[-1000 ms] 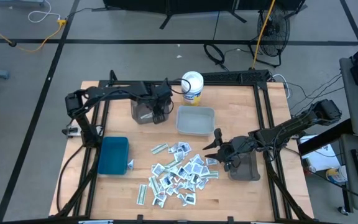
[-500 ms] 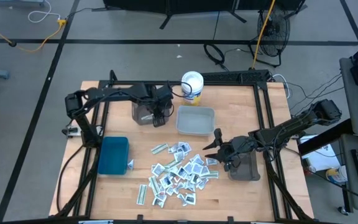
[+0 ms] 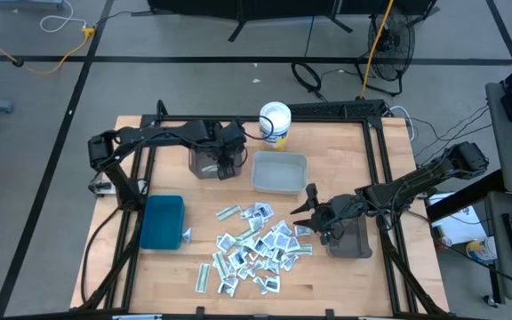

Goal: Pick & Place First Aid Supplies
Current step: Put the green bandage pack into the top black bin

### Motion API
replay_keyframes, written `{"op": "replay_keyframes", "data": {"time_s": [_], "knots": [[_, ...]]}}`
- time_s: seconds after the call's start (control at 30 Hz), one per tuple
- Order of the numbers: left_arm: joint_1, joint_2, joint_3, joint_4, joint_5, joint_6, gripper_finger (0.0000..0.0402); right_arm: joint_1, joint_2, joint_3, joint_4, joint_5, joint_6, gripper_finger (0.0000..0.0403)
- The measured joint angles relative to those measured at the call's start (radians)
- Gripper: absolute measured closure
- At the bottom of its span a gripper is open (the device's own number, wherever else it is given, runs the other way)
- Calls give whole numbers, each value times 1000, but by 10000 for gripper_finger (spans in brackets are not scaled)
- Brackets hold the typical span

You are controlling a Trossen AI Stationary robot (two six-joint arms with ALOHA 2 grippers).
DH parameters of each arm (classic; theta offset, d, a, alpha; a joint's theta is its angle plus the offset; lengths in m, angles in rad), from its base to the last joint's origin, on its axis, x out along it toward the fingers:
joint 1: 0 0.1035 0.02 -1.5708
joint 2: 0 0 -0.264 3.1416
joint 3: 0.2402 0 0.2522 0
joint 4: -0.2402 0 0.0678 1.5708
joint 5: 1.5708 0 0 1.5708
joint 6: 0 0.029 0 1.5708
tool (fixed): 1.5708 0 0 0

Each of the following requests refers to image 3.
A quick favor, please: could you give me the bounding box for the black diagonal beam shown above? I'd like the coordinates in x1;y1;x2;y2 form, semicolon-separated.
424;168;506;223

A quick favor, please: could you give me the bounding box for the white paper sheet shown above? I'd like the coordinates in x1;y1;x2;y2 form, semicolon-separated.
428;192;489;246

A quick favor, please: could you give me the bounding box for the black floor fan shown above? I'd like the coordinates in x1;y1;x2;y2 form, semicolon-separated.
356;4;417;97

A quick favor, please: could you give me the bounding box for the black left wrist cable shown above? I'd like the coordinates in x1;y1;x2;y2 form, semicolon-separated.
237;114;276;141

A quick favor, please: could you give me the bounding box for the yellow hanging cable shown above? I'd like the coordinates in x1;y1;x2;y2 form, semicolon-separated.
358;0;395;100

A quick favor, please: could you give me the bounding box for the antiseptic packet dark label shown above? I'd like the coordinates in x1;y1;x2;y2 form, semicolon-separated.
263;275;282;294

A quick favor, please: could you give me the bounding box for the silver mounting plate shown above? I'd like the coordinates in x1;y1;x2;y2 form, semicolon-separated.
88;172;119;197

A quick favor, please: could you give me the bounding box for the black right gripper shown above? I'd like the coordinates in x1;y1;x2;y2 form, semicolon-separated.
290;182;367;245

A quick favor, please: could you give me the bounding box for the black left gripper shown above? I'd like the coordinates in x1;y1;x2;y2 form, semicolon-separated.
211;120;248;180

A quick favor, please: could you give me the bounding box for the smoky translucent plastic bin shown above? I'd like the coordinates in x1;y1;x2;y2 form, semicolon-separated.
325;212;373;260
188;141;244;180

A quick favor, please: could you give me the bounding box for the black perforated bar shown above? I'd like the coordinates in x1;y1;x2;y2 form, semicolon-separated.
285;99;389;120

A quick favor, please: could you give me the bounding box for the white floor cable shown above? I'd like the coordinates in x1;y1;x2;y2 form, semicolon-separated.
39;0;87;34

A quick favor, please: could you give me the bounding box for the teal plastic bin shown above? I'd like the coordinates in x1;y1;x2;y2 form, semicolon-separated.
139;194;186;252

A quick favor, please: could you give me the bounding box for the black coiled floor cable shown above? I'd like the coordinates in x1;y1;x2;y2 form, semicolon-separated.
290;60;328;101

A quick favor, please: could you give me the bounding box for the yellow floor extension cord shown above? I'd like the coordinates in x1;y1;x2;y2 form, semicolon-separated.
0;21;97;76

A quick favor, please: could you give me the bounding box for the light grey plastic bin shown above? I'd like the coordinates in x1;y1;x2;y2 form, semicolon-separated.
250;149;309;196

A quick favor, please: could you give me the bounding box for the lying wipes canister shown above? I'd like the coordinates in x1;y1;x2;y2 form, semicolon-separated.
465;236;499;262

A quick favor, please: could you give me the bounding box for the black curtain partition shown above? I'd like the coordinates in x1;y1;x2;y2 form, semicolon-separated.
147;0;437;21

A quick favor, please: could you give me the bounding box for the Lysol wipes canister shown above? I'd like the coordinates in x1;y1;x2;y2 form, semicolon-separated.
258;100;292;152

